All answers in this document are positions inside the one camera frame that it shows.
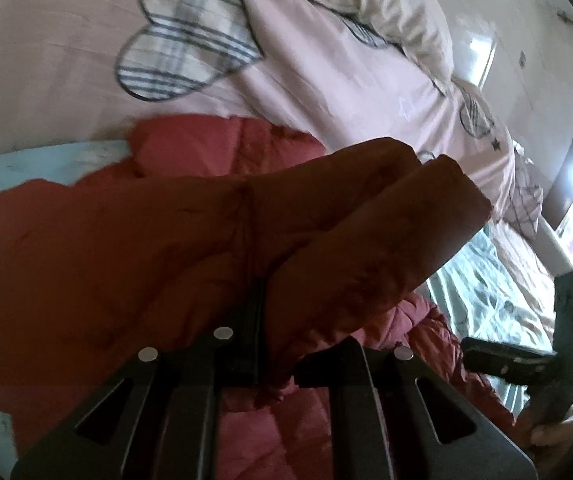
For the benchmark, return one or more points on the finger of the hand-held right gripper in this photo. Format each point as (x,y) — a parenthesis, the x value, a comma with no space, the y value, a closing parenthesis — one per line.
(506,360)

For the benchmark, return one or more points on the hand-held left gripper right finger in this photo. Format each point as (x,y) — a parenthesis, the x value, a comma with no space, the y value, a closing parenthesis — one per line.
(347,362)

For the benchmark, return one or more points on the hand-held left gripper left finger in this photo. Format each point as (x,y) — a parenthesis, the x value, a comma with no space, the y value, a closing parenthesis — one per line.
(245,352)

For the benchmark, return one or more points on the red padded jacket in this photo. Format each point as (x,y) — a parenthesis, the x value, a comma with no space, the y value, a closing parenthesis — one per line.
(166,240)

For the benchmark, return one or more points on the person's right hand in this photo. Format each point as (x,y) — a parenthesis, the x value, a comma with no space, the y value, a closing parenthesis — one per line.
(553,435)

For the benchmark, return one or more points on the light blue floral bed sheet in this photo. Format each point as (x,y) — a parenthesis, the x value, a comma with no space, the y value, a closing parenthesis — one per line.
(466,285)

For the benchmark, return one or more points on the pink checked pillow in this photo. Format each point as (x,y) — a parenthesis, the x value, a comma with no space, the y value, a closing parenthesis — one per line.
(526,195)

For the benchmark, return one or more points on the pink duvet with plaid hearts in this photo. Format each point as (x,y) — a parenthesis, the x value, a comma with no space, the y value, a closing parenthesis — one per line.
(341,85)

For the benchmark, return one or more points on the white bed rail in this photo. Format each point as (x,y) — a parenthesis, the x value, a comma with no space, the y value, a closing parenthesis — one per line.
(556,242)

